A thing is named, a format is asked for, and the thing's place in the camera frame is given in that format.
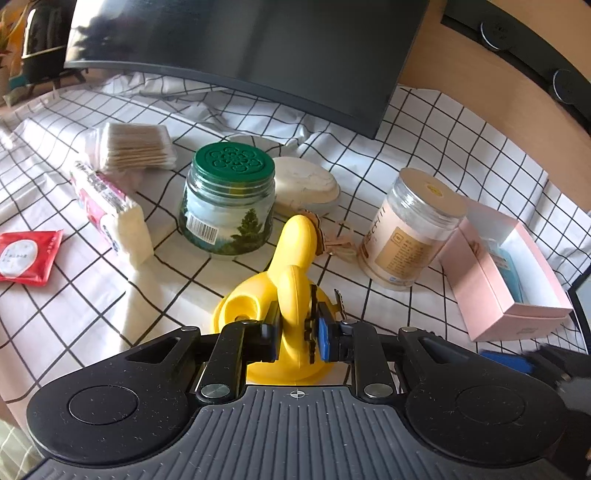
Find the cream round soap case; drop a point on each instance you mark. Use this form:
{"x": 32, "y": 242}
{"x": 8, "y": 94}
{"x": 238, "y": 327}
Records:
{"x": 304, "y": 184}

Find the white checked tablecloth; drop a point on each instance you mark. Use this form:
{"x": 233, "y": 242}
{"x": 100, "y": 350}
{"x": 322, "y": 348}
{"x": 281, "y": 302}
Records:
{"x": 92, "y": 304}

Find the black monitor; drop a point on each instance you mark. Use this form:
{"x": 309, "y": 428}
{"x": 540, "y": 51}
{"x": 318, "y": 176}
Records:
{"x": 258, "y": 41}

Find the clear jar with beige lid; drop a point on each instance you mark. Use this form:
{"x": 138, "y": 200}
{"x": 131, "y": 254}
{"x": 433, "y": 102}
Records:
{"x": 411, "y": 230}

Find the pack of white cotton pads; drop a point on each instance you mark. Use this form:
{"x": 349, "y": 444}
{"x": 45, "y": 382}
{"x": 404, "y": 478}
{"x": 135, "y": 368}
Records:
{"x": 120, "y": 217}

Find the red sachet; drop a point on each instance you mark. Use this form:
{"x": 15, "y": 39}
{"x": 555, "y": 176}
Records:
{"x": 25, "y": 256}

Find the pack of cotton swabs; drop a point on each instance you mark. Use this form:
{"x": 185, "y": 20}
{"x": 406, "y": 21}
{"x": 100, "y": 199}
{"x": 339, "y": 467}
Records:
{"x": 134, "y": 147}

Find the green-lid glass jar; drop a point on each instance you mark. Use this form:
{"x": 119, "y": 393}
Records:
{"x": 228, "y": 203}

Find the blue item in box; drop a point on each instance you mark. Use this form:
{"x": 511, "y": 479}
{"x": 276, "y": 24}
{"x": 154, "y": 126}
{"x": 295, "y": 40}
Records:
{"x": 512, "y": 277}

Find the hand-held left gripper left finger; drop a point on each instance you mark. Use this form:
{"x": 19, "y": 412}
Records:
{"x": 275, "y": 334}

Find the green checked cloth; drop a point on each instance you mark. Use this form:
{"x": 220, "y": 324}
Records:
{"x": 16, "y": 452}

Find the yellow rubber duck toy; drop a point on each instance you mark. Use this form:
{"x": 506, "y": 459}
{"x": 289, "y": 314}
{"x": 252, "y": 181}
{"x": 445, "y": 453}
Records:
{"x": 295, "y": 251}

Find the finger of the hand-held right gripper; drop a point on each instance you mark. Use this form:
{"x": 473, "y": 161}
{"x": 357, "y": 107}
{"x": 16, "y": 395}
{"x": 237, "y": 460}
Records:
{"x": 508, "y": 362}

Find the black strip with round knobs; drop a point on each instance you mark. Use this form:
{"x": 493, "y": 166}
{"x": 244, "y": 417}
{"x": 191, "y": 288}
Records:
{"x": 526, "y": 50}

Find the pink cardboard box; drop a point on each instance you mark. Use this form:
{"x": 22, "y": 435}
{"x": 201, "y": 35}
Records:
{"x": 485, "y": 286}

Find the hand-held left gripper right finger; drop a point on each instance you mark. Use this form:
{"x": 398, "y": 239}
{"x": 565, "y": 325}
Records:
{"x": 326, "y": 340}

